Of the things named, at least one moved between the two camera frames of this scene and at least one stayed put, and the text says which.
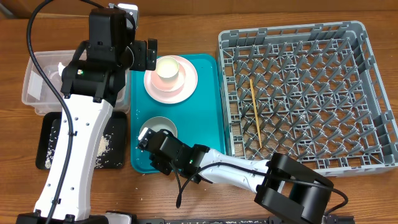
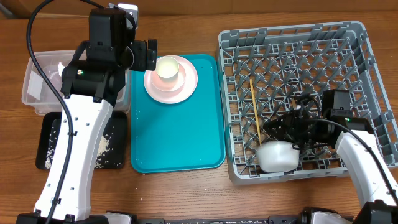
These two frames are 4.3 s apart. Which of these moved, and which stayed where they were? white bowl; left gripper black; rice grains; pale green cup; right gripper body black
Moved: right gripper body black; white bowl
Stayed: rice grains; pale green cup; left gripper black
